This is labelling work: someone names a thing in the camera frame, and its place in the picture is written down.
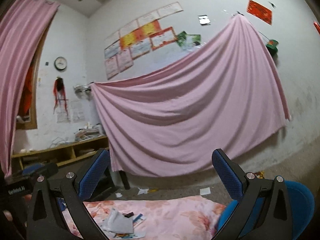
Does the small silver wall sticker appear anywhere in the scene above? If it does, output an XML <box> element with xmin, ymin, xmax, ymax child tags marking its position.
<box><xmin>197</xmin><ymin>15</ymin><xmax>211</xmax><ymax>26</ymax></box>

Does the white oval label wrapper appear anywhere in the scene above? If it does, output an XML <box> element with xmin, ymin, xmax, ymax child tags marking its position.
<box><xmin>112</xmin><ymin>232</ymin><xmax>146</xmax><ymax>239</ymax></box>

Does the white paper trash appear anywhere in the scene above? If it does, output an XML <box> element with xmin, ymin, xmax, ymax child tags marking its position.
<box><xmin>101</xmin><ymin>209</ymin><xmax>134</xmax><ymax>234</ymax></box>

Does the green photo on wall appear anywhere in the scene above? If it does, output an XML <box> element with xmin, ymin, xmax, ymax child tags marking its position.
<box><xmin>176</xmin><ymin>31</ymin><xmax>201</xmax><ymax>50</ymax></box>

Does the wall certificates cluster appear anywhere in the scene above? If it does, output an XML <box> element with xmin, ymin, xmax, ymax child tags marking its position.
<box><xmin>104</xmin><ymin>2</ymin><xmax>183</xmax><ymax>79</ymax></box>

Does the red black hanging tassel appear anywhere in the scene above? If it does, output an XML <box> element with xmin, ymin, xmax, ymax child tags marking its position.
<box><xmin>53</xmin><ymin>77</ymin><xmax>69</xmax><ymax>116</ymax></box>

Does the red paper wall poster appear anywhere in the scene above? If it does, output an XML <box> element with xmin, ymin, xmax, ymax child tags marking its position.
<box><xmin>247</xmin><ymin>0</ymin><xmax>272</xmax><ymax>25</ymax></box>

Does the stack of papers on shelf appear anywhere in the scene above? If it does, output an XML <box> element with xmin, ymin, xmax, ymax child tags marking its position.
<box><xmin>74</xmin><ymin>122</ymin><xmax>105</xmax><ymax>141</ymax></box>

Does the wooden window frame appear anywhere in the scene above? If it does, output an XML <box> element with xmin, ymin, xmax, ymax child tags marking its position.
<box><xmin>15</xmin><ymin>24</ymin><xmax>52</xmax><ymax>131</ymax></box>

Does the round wall clock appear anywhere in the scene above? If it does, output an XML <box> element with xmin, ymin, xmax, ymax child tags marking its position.
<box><xmin>54</xmin><ymin>56</ymin><xmax>67</xmax><ymax>71</ymax></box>

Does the white paper scrap on floor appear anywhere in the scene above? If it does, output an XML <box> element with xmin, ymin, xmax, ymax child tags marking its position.
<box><xmin>137</xmin><ymin>188</ymin><xmax>149</xmax><ymax>195</ymax></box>

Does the white square floor paper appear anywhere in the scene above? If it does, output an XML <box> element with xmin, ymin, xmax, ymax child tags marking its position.
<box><xmin>200</xmin><ymin>187</ymin><xmax>211</xmax><ymax>196</ymax></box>

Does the large pink hanging sheet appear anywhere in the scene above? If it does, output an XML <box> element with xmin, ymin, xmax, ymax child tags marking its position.
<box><xmin>91</xmin><ymin>14</ymin><xmax>290</xmax><ymax>178</ymax></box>

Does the floral pink bedspread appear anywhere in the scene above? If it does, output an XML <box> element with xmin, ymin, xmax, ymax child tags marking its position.
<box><xmin>61</xmin><ymin>195</ymin><xmax>227</xmax><ymax>240</ymax></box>

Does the wooden wall shelf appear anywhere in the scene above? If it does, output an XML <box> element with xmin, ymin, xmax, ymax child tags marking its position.
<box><xmin>11</xmin><ymin>136</ymin><xmax>109</xmax><ymax>172</ymax></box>

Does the pink window curtain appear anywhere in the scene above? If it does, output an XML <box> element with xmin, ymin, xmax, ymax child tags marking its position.
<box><xmin>1</xmin><ymin>0</ymin><xmax>59</xmax><ymax>176</ymax></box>

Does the blue plastic bucket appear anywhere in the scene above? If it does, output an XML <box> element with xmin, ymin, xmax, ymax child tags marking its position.
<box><xmin>214</xmin><ymin>179</ymin><xmax>315</xmax><ymax>239</ymax></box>

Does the green red hanging cap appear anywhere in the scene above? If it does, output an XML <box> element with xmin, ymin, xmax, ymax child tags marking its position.
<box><xmin>266</xmin><ymin>40</ymin><xmax>279</xmax><ymax>56</ymax></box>

